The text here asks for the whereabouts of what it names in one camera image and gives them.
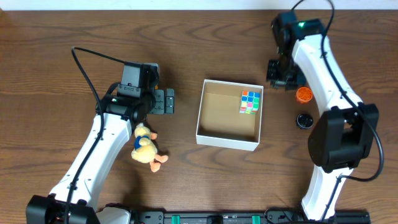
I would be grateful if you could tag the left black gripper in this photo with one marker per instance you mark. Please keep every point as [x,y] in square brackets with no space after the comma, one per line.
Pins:
[163,101]

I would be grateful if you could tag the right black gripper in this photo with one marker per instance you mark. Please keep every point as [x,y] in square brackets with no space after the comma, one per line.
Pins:
[272,76]

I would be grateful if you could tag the orange round container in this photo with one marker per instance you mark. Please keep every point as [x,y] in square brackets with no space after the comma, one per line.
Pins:
[304,95]

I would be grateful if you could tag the multicoloured puzzle cube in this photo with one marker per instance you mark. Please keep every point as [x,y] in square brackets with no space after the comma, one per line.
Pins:
[249,102]

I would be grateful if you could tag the black round container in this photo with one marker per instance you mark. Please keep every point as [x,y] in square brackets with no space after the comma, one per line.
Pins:
[304,121]

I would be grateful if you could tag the white cardboard box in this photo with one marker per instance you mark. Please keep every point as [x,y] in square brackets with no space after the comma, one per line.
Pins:
[220,123]

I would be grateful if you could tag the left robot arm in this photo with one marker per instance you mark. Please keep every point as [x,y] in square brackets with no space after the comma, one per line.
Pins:
[119,114]

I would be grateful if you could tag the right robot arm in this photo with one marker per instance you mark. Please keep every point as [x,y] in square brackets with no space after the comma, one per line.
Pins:
[346,128]

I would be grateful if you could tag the yellow plush duck toy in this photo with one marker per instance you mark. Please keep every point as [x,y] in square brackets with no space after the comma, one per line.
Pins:
[145,150]

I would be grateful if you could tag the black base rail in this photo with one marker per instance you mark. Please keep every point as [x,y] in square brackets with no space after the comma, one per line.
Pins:
[267,217]

